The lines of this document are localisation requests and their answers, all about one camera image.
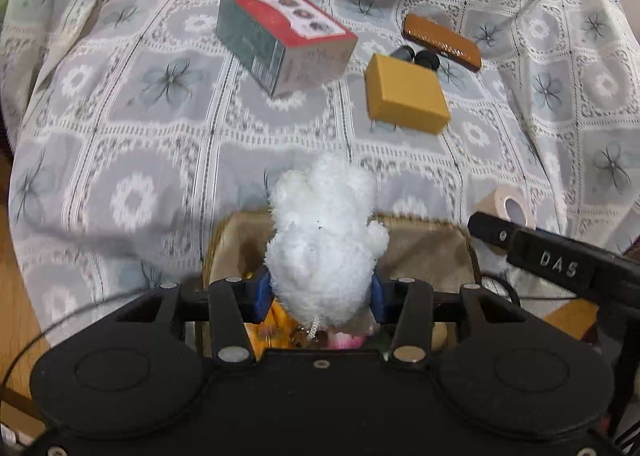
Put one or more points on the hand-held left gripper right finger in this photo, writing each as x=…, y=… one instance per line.
x=378, y=300

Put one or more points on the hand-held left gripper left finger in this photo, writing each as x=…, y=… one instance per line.
x=260, y=297

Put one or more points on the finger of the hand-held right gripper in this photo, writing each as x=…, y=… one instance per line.
x=492, y=232

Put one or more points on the orange plush toy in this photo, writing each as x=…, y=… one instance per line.
x=279, y=331

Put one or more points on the green plush toy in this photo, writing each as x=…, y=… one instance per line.
x=384, y=348

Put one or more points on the pink and white plush toy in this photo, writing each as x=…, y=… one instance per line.
x=345, y=339

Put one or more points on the beige woven basket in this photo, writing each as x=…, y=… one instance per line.
x=430, y=251

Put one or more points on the white fluffy plush toy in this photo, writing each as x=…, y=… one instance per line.
x=322, y=246

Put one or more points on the beige tape roll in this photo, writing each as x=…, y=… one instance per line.
x=507, y=211

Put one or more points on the yellow cardboard box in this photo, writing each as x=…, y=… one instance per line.
x=407, y=93

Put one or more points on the black round object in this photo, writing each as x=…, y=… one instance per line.
x=428, y=59

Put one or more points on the grey floral patterned bedspread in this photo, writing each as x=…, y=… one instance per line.
x=150, y=145

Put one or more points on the brown rectangular case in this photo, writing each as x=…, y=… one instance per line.
x=442, y=40

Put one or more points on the grey round object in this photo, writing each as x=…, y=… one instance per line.
x=402, y=53

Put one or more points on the red and white cardboard box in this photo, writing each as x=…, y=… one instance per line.
x=280, y=43

